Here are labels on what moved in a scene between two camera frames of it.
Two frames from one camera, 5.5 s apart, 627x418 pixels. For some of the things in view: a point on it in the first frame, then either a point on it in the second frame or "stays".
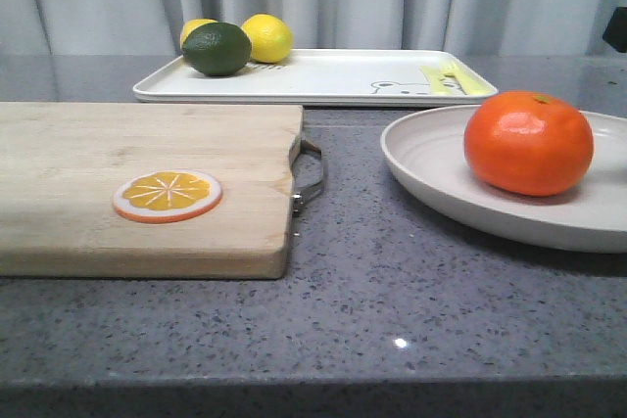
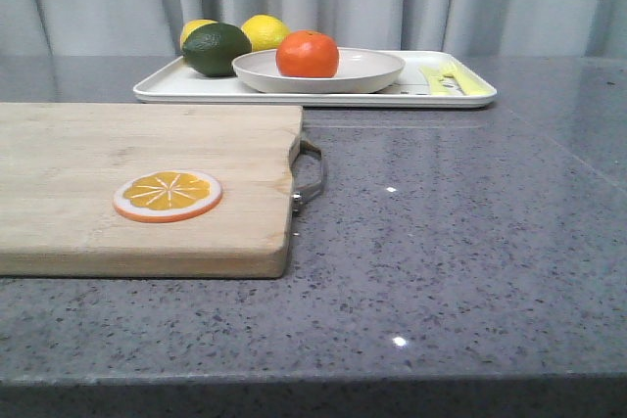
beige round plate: (427, 148) -> (358, 70)
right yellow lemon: (270, 38) stays
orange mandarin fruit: (529, 142) -> (308, 54)
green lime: (217, 49) stays
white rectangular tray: (331, 76) stays
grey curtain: (477, 2) stays
